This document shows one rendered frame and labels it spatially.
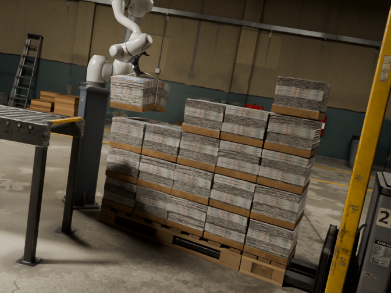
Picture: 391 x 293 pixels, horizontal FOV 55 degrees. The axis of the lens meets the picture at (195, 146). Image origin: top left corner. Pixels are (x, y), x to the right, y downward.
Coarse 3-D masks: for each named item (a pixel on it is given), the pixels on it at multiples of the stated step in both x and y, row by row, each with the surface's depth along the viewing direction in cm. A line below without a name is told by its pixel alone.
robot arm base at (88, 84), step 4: (80, 84) 302; (84, 84) 303; (88, 84) 302; (92, 84) 301; (96, 84) 302; (100, 84) 304; (104, 84) 308; (92, 88) 300; (96, 88) 302; (100, 88) 303; (104, 88) 305
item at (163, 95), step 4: (160, 84) 286; (164, 84) 290; (160, 88) 286; (164, 88) 293; (168, 88) 298; (160, 92) 288; (164, 92) 293; (168, 92) 299; (160, 96) 289; (164, 96) 294; (160, 100) 291; (164, 100) 296; (160, 104) 292; (164, 104) 298; (160, 112) 297
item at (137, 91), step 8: (112, 80) 273; (120, 80) 270; (128, 80) 268; (136, 80) 266; (144, 80) 269; (152, 80) 273; (112, 88) 276; (120, 88) 273; (128, 88) 271; (136, 88) 267; (144, 88) 265; (152, 88) 277; (112, 96) 278; (120, 96) 274; (128, 96) 272; (136, 96) 269; (144, 96) 268; (152, 96) 279; (128, 104) 273; (136, 104) 270; (144, 104) 271
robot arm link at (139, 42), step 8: (112, 0) 273; (120, 0) 272; (120, 8) 270; (120, 16) 265; (128, 24) 259; (136, 24) 256; (136, 32) 249; (136, 40) 245; (144, 40) 244; (128, 48) 248; (136, 48) 246; (144, 48) 247
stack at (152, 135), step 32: (128, 128) 274; (160, 128) 264; (128, 160) 277; (160, 160) 265; (224, 160) 246; (256, 160) 238; (128, 192) 279; (160, 192) 267; (192, 192) 257; (224, 192) 247; (160, 224) 268; (192, 224) 259; (224, 224) 248; (224, 256) 250
